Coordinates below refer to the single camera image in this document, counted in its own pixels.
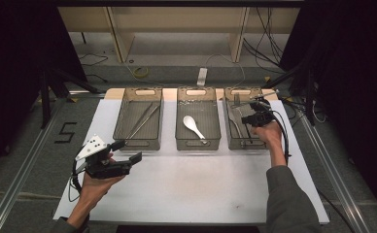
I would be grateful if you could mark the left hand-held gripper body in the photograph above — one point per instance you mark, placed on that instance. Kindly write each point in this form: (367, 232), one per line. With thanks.
(109, 168)

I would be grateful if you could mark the steel table knife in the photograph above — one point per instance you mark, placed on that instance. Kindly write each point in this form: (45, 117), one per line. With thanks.
(234, 125)

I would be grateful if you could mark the dark curtain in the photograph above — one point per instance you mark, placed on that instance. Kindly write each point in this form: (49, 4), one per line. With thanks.
(11, 64)
(355, 81)

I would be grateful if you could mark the person's left hand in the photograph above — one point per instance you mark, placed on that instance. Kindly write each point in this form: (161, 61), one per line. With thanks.
(94, 187)

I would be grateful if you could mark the steel fork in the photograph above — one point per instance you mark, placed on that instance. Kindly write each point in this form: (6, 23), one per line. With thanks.
(267, 94)

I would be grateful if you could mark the white ceramic spoon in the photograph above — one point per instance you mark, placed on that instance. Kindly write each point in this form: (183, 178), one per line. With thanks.
(189, 123)

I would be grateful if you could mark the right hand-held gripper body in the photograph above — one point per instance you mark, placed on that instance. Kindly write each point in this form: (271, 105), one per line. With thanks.
(259, 119)

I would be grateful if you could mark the beige wooden shelf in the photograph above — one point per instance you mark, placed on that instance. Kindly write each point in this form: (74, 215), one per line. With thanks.
(177, 19)

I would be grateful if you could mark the white power strip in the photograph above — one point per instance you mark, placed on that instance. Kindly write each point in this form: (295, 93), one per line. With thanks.
(202, 76)

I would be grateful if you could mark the person's right hand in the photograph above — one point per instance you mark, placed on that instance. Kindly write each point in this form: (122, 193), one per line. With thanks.
(270, 134)

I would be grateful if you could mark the metal floor rail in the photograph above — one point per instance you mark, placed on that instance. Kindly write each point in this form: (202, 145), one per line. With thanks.
(335, 181)
(18, 184)

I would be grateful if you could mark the smoky clear plastic bin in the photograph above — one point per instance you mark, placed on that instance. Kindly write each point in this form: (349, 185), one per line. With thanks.
(138, 144)
(235, 144)
(198, 144)

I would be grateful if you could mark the steel chopstick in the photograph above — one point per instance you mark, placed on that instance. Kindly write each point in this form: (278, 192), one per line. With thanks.
(139, 121)
(146, 120)

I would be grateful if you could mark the black metal stand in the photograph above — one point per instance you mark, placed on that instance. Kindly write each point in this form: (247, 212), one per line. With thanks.
(45, 97)
(309, 97)

